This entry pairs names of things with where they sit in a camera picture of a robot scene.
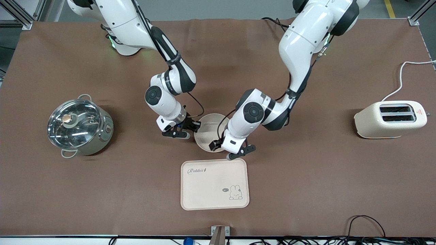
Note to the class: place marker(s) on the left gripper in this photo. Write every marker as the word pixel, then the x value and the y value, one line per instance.
pixel 215 145

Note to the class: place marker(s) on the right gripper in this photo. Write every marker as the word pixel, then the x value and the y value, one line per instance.
pixel 189 124

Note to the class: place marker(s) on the round cream plate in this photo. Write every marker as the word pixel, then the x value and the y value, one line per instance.
pixel 208 127

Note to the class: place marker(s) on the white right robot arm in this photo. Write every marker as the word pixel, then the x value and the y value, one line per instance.
pixel 119 20

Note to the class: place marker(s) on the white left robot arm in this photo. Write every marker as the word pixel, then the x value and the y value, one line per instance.
pixel 299 37

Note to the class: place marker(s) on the cream rabbit print tray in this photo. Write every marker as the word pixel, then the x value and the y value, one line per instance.
pixel 214 185

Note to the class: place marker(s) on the steel electric cooking pot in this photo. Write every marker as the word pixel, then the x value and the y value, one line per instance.
pixel 102 136

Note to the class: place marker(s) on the blue round knob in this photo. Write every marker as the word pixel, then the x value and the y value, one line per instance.
pixel 188 241

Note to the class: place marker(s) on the glass pot lid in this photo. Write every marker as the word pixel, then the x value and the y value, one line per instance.
pixel 73 124

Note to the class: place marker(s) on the brown table mat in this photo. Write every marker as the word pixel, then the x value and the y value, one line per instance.
pixel 340 170

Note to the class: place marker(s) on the cream two-slot toaster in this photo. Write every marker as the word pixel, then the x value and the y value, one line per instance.
pixel 388 124

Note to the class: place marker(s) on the grey metal camera bracket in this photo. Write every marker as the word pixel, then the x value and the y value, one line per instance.
pixel 219 234

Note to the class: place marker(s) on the aluminium frame profile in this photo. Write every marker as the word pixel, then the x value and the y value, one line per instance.
pixel 417 15
pixel 18 17

